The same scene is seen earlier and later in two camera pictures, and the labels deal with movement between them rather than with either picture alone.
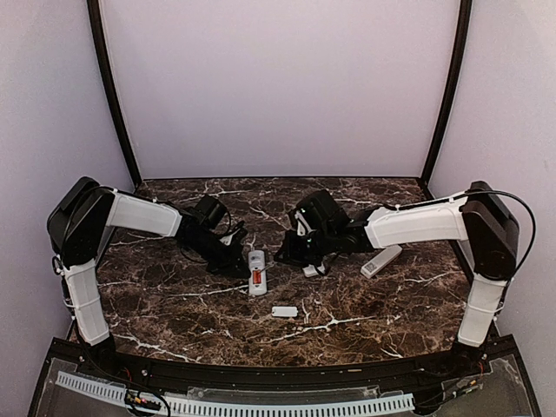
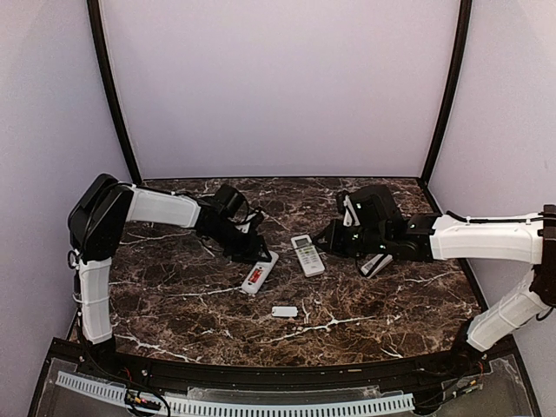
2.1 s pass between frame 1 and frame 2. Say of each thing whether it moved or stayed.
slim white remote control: stayed
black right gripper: moved
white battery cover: stayed
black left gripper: moved
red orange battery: moved
